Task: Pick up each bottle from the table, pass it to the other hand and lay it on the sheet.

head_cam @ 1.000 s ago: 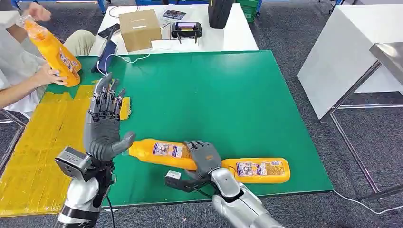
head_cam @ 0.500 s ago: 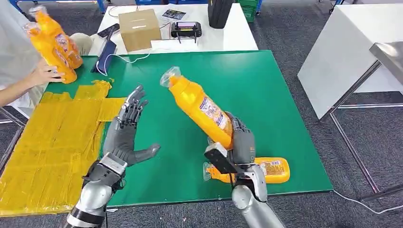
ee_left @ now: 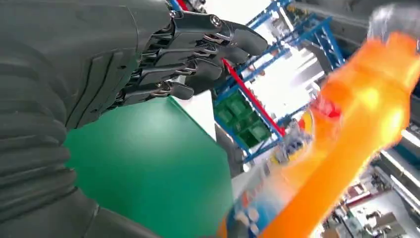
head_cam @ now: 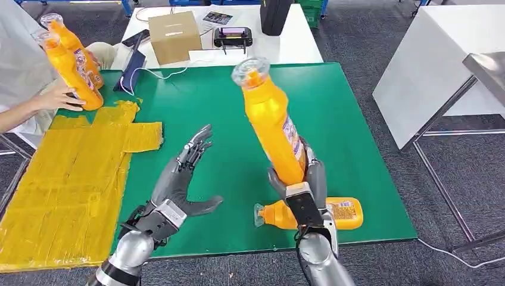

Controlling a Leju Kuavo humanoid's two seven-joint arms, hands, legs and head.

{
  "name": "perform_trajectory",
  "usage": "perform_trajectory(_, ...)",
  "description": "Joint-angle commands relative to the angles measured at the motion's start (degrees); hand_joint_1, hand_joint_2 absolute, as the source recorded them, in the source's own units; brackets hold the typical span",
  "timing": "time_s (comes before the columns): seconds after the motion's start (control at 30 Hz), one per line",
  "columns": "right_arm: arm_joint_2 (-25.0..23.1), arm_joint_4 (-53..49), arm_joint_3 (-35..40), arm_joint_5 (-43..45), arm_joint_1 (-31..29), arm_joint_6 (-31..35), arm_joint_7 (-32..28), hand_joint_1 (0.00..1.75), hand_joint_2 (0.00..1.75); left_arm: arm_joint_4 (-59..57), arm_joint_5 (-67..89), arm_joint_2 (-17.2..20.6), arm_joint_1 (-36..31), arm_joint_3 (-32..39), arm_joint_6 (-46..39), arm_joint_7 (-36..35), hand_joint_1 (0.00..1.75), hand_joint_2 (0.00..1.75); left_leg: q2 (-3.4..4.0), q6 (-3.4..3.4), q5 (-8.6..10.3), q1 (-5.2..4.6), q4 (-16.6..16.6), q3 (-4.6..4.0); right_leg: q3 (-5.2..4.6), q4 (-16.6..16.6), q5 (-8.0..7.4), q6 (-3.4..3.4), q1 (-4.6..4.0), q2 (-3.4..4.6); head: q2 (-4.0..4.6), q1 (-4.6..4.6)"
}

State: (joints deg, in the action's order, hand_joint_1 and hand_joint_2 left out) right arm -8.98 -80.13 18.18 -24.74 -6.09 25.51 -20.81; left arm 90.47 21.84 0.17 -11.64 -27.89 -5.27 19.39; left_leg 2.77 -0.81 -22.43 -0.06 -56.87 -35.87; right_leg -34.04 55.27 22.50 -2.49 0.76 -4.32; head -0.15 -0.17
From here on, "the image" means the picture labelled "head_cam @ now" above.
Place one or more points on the person's right hand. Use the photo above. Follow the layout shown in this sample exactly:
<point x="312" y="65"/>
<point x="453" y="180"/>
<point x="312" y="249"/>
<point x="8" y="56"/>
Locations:
<point x="59" y="98"/>

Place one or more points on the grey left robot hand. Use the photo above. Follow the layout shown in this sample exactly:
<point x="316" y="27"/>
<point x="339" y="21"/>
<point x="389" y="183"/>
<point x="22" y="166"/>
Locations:
<point x="173" y="185"/>

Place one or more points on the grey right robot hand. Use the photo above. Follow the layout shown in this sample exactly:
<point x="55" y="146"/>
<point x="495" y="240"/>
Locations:
<point x="317" y="181"/>

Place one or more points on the orange drink bottle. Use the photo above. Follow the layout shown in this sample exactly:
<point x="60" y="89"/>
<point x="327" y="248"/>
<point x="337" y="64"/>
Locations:
<point x="67" y="71"/>
<point x="347" y="215"/>
<point x="69" y="39"/>
<point x="268" y="126"/>

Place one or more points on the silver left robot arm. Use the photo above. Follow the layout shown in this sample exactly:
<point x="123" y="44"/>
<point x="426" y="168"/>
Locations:
<point x="130" y="252"/>

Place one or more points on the person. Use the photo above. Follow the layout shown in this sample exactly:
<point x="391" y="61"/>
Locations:
<point x="19" y="59"/>

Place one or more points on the green table mat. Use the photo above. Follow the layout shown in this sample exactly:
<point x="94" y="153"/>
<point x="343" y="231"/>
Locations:
<point x="355" y="118"/>

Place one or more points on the dark blue phone stand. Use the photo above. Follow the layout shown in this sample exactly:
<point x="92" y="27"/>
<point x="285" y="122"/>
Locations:
<point x="133" y="67"/>

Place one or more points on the yellow sheet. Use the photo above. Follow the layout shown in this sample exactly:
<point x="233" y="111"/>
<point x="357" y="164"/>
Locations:
<point x="59" y="189"/>

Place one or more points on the black phone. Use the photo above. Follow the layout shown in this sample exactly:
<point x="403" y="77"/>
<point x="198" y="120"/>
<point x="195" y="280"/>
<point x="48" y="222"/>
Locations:
<point x="135" y="37"/>

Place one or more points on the brown cardboard box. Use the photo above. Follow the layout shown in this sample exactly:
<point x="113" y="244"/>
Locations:
<point x="173" y="37"/>

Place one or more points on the white paper sheet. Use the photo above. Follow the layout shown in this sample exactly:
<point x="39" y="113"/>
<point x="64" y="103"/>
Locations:
<point x="208" y="56"/>

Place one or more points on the white rectangular table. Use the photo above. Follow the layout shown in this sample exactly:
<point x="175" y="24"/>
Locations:
<point x="292" y="47"/>

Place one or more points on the black handheld controller with screen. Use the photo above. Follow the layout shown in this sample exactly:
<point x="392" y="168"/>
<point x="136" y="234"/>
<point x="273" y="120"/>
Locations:
<point x="232" y="36"/>

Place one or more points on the large white table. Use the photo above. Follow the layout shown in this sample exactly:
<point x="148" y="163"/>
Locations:
<point x="426" y="57"/>

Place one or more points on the green plastic crate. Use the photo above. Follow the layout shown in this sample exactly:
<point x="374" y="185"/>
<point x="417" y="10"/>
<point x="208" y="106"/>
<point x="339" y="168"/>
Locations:
<point x="311" y="15"/>

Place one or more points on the black cylindrical object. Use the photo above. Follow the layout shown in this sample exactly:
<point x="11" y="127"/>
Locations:
<point x="276" y="15"/>

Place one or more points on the printed leaflet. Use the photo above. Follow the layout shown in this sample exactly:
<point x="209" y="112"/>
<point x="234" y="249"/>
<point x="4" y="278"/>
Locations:
<point x="217" y="17"/>

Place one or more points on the steel bench top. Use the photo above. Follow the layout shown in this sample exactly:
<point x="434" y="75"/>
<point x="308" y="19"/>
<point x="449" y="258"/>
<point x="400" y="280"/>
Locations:
<point x="489" y="73"/>

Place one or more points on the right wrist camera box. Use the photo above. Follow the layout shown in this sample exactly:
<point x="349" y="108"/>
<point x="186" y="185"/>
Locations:
<point x="304" y="205"/>

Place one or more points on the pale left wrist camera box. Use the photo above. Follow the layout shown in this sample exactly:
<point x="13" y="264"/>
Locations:
<point x="169" y="217"/>

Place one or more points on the grey metal frame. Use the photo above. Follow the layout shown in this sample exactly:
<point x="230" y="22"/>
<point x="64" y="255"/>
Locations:
<point x="19" y="175"/>

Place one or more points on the blue metal rack frame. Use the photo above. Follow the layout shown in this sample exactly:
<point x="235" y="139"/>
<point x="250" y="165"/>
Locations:
<point x="127" y="7"/>

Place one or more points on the metal table frame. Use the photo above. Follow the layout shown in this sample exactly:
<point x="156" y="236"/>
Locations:
<point x="444" y="191"/>

